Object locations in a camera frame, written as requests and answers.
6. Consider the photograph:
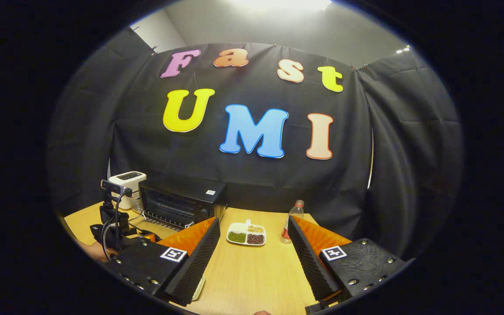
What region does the black backdrop cloth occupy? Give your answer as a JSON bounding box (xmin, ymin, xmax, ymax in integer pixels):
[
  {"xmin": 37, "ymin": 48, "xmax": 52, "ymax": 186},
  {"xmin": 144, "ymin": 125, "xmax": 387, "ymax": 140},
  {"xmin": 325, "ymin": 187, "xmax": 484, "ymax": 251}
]
[{"xmin": 49, "ymin": 28, "xmax": 462, "ymax": 259}]

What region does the white divided plate with beans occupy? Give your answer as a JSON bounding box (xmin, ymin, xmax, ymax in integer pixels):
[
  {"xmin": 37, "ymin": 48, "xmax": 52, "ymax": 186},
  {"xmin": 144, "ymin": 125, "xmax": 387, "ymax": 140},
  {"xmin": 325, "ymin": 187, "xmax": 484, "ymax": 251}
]
[{"xmin": 227, "ymin": 219, "xmax": 267, "ymax": 247}]

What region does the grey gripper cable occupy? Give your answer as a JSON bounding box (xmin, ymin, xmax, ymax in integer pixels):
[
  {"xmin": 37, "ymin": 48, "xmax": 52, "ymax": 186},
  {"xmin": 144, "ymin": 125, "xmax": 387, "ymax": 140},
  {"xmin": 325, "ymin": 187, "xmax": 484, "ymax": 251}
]
[{"xmin": 101, "ymin": 192, "xmax": 126, "ymax": 259}]

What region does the clear plastic bottle red label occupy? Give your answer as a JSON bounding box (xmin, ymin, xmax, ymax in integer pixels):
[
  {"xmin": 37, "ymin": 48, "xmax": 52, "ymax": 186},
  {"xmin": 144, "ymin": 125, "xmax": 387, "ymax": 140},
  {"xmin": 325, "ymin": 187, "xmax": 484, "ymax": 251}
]
[{"xmin": 280, "ymin": 200, "xmax": 305, "ymax": 244}]

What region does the black electric oven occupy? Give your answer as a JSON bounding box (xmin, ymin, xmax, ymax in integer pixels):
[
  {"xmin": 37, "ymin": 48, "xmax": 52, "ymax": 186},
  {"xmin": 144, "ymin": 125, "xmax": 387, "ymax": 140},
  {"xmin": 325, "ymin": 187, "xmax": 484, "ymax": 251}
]
[{"xmin": 138, "ymin": 180, "xmax": 229, "ymax": 232}]

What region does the large ceiling light panel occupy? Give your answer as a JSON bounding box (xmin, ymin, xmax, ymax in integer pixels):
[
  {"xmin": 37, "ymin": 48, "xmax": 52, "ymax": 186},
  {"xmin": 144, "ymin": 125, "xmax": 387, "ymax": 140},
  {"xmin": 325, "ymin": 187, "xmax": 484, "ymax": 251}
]
[{"xmin": 234, "ymin": 0, "xmax": 332, "ymax": 11}]

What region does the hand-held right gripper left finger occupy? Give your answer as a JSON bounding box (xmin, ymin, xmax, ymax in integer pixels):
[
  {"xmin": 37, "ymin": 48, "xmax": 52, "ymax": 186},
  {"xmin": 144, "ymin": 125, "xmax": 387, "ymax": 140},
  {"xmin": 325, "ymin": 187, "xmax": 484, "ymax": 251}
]
[{"xmin": 102, "ymin": 217, "xmax": 221, "ymax": 307}]

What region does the beige food tray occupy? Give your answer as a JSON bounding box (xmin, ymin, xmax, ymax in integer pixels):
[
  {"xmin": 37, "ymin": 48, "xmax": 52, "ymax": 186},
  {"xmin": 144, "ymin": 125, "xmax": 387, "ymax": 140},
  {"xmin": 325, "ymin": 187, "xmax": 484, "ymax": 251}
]
[{"xmin": 192, "ymin": 276, "xmax": 206, "ymax": 301}]

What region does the white toaster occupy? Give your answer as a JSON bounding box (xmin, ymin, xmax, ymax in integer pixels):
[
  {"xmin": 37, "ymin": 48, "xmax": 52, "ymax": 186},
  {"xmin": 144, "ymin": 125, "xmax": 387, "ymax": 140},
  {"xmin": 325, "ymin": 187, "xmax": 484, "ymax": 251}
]
[{"xmin": 108, "ymin": 171, "xmax": 147, "ymax": 211}]

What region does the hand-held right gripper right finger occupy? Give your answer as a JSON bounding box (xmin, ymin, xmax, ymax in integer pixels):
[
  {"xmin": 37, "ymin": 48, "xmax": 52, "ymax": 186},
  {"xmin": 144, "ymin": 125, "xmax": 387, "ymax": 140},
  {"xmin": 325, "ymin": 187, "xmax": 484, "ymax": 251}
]
[{"xmin": 287, "ymin": 216, "xmax": 409, "ymax": 307}]

